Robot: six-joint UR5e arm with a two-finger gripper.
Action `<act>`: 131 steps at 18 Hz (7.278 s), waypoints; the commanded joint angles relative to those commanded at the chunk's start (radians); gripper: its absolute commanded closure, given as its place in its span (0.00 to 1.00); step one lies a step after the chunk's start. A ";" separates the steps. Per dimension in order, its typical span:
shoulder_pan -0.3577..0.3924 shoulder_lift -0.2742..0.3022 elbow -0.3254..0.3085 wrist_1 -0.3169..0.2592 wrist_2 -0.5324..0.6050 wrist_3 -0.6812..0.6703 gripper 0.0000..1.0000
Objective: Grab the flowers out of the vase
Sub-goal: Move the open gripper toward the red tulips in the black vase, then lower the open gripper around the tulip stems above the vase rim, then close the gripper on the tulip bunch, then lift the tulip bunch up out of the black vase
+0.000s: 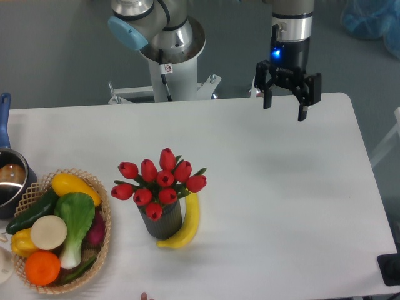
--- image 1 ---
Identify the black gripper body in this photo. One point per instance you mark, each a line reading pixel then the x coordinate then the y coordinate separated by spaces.
pixel 287 64

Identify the blue handled saucepan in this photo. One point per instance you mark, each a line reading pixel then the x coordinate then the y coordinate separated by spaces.
pixel 16 174

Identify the dark grey ribbed vase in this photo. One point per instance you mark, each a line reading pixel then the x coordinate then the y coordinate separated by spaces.
pixel 167 225

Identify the green bok choy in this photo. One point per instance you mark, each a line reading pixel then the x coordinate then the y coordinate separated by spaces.
pixel 77 210

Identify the yellow banana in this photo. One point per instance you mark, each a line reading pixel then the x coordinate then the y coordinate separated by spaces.
pixel 189 227

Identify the green chili pepper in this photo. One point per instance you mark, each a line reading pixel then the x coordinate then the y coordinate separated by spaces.
pixel 79 271

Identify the yellow bell pepper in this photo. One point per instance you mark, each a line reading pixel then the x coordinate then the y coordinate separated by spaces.
pixel 22 245

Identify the dark green cucumber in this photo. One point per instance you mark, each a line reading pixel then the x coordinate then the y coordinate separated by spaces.
pixel 43 207

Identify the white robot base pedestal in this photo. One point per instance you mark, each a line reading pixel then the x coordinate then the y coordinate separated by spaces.
pixel 169 82

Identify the blue plastic bag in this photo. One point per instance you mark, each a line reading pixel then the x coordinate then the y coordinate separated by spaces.
pixel 373 20

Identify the purple sweet potato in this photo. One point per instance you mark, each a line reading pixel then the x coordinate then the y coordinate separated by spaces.
pixel 96 234

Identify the white round radish slice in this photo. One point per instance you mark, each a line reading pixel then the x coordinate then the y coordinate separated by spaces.
pixel 48 232

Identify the yellow squash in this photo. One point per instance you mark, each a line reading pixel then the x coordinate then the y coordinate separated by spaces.
pixel 65 183

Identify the red tulip bouquet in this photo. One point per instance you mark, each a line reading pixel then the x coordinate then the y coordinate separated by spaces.
pixel 154 190

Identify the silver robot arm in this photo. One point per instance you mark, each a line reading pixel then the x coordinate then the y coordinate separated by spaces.
pixel 171 42

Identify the woven wicker basket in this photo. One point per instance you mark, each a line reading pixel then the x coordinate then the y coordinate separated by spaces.
pixel 88 250

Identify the orange fruit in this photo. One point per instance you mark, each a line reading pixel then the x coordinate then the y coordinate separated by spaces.
pixel 42 268

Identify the white garlic clove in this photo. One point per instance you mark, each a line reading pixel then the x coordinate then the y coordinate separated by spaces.
pixel 3 238

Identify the white frame at right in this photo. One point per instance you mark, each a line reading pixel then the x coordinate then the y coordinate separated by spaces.
pixel 386 143

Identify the black device at table edge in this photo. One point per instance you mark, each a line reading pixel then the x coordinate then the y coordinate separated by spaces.
pixel 389 268

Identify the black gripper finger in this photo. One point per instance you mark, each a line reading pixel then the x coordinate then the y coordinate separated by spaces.
pixel 310 94
pixel 264 85

